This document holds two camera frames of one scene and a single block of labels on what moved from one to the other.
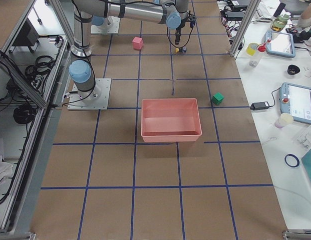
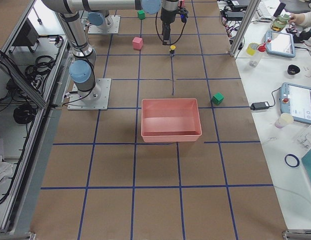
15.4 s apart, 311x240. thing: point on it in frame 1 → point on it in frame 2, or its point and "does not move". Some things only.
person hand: x=306 y=18 → x=297 y=18
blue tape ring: x=295 y=157 does not move
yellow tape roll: x=251 y=48 does not move
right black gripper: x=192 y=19 → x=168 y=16
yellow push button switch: x=181 y=50 → x=172 y=51
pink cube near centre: x=137 y=43 does not move
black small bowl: x=293 y=69 does not move
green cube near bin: x=217 y=98 does not move
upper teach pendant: x=282 y=44 does not move
